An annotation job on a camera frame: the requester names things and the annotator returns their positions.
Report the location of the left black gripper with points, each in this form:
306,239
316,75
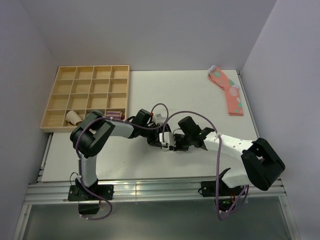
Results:
154,141

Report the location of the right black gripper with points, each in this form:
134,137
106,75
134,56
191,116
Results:
178,148

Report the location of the purple striped sock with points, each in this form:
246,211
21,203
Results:
115,115

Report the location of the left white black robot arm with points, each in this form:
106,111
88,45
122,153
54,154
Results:
91,135

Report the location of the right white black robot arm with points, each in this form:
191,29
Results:
261,164

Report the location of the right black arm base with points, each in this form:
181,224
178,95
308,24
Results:
208,189

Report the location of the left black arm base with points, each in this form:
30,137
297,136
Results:
90,198

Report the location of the pink patterned sock pair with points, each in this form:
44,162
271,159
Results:
231,90

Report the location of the wooden compartment tray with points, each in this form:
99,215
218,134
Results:
83,89

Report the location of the beige rolled sock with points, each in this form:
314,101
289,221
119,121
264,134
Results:
73,118

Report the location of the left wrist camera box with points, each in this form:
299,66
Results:
156,116

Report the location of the aluminium mounting rail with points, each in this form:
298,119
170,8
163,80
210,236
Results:
134,190

